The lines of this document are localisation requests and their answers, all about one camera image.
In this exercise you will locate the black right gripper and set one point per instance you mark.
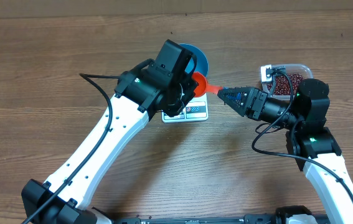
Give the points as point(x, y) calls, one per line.
point(254, 103)

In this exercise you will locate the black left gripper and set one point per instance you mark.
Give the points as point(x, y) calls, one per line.
point(190, 84)

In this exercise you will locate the orange scoop with blue handle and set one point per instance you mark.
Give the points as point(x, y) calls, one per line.
point(203, 86)

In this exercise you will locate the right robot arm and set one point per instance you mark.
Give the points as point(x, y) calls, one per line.
point(308, 141)

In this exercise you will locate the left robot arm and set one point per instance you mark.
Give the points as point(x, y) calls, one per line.
point(151, 86)

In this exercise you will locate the white digital kitchen scale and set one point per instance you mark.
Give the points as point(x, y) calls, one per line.
point(196, 110)

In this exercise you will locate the blue metal bowl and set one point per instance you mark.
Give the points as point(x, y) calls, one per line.
point(202, 64)

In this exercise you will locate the red beans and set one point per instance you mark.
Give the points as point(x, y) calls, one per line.
point(282, 84)

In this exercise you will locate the clear plastic container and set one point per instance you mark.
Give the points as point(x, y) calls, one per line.
point(290, 68)

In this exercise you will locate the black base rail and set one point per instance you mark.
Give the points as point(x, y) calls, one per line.
point(289, 214)

